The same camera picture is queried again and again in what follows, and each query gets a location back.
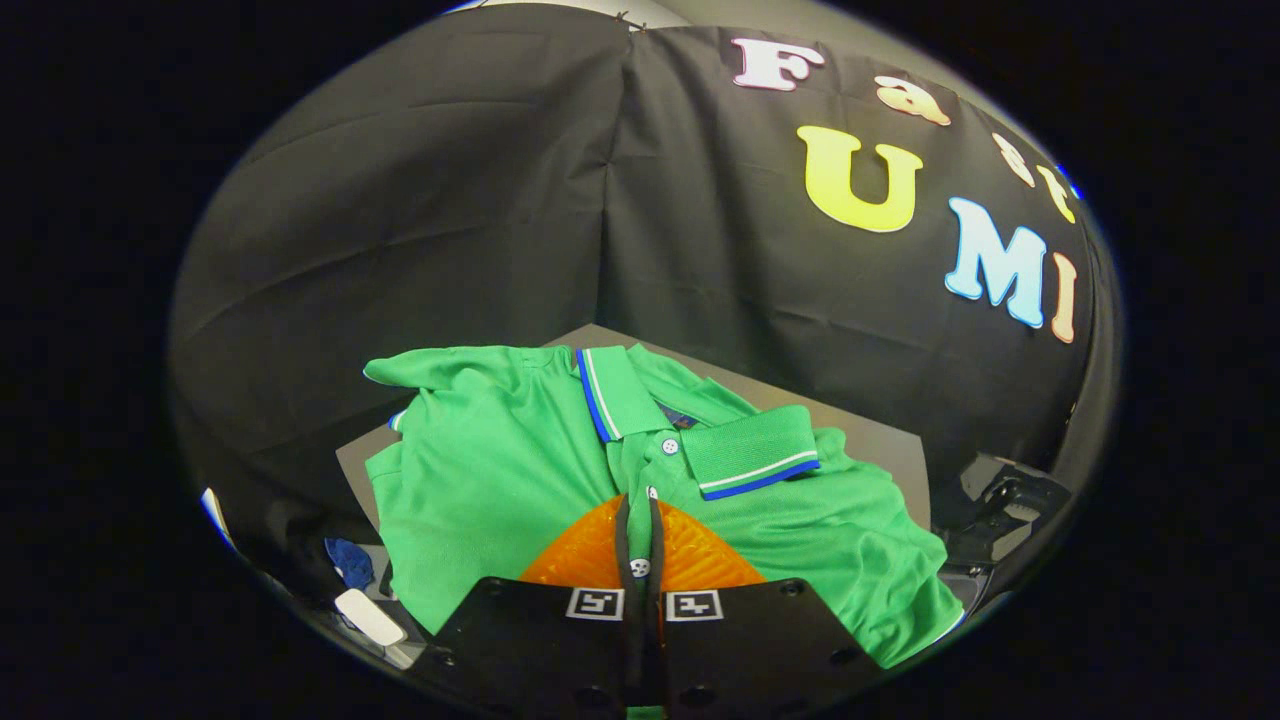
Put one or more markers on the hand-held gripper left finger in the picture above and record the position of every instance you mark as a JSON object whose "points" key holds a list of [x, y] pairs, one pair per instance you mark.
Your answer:
{"points": [[530, 640]]}

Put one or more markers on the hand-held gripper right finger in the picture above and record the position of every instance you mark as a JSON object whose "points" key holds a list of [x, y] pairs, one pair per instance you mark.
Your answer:
{"points": [[750, 640]]}

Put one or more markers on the green polo shirt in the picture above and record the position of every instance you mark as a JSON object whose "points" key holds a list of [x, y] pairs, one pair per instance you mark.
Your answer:
{"points": [[480, 470]]}

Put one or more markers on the grey washing machine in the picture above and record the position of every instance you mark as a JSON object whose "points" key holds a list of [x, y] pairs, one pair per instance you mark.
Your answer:
{"points": [[968, 585]]}

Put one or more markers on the white flat object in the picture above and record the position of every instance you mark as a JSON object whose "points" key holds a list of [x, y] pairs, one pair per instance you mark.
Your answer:
{"points": [[368, 617]]}

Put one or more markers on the blue cloth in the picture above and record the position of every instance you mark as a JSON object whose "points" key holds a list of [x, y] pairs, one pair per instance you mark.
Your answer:
{"points": [[350, 562]]}

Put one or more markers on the grey and beige cabinet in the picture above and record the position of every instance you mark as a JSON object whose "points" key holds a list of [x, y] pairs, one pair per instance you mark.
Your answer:
{"points": [[860, 440]]}

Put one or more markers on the black backdrop cloth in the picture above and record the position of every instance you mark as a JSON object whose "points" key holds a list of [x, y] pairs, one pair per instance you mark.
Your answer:
{"points": [[450, 200]]}

